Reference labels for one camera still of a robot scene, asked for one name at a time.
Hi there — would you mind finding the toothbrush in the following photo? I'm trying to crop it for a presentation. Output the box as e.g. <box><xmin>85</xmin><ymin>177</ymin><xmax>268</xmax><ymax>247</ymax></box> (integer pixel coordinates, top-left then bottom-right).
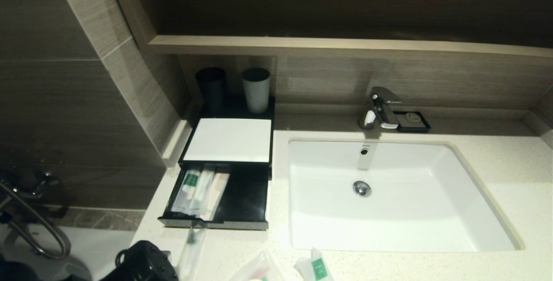
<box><xmin>176</xmin><ymin>224</ymin><xmax>209</xmax><ymax>281</ymax></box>

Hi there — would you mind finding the black pull-out drawer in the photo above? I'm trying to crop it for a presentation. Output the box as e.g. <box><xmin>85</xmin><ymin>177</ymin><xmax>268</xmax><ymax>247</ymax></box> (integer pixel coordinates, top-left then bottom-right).
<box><xmin>158</xmin><ymin>162</ymin><xmax>272</xmax><ymax>231</ymax></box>

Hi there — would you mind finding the black cup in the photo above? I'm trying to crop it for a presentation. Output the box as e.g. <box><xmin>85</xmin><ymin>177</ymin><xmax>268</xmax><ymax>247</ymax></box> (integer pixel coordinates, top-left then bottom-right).
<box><xmin>195</xmin><ymin>67</ymin><xmax>228</xmax><ymax>117</ymax></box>

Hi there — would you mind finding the clear packet with white tube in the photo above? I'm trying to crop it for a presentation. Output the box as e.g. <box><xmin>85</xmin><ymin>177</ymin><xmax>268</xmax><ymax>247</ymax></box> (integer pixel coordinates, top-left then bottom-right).
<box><xmin>190</xmin><ymin>165</ymin><xmax>217</xmax><ymax>217</ymax></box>

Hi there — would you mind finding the clear plastic packet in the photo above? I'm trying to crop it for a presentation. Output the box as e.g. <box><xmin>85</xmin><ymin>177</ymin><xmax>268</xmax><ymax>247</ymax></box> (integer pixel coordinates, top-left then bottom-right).
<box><xmin>228</xmin><ymin>250</ymin><xmax>286</xmax><ymax>281</ymax></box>

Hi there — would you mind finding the chrome bath valve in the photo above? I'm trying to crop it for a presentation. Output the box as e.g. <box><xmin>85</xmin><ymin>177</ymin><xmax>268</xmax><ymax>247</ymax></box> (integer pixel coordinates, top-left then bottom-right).
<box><xmin>0</xmin><ymin>167</ymin><xmax>63</xmax><ymax>199</ymax></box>

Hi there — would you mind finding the grey cup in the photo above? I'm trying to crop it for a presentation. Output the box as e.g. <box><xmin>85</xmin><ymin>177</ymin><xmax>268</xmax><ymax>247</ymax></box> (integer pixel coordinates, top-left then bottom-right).
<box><xmin>241</xmin><ymin>67</ymin><xmax>271</xmax><ymax>114</ymax></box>

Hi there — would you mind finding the chrome drain stopper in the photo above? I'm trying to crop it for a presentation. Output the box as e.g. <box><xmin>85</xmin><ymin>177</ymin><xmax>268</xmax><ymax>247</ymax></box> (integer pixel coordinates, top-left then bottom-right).
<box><xmin>353</xmin><ymin>180</ymin><xmax>372</xmax><ymax>198</ymax></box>

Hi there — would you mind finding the white sink basin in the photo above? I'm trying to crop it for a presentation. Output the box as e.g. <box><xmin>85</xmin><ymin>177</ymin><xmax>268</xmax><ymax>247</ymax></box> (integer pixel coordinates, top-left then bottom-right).
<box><xmin>287</xmin><ymin>139</ymin><xmax>525</xmax><ymax>254</ymax></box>

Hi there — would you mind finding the chrome faucet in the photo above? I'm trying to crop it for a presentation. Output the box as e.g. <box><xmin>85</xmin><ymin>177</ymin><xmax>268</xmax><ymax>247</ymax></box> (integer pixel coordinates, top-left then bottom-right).
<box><xmin>358</xmin><ymin>86</ymin><xmax>404</xmax><ymax>130</ymax></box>

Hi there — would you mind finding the black soap dish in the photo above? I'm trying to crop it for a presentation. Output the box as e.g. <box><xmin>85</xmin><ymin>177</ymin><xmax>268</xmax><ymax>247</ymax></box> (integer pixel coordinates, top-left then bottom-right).
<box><xmin>392</xmin><ymin>111</ymin><xmax>432</xmax><ymax>133</ymax></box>

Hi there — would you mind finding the metal shower hose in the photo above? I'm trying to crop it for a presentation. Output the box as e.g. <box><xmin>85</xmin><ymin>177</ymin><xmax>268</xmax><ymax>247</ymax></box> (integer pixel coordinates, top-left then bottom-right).
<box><xmin>0</xmin><ymin>181</ymin><xmax>72</xmax><ymax>260</ymax></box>

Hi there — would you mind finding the wooden wall shelf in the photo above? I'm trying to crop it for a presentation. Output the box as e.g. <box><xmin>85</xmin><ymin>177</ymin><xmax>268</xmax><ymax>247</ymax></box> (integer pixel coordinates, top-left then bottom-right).
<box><xmin>146</xmin><ymin>35</ymin><xmax>553</xmax><ymax>59</ymax></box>

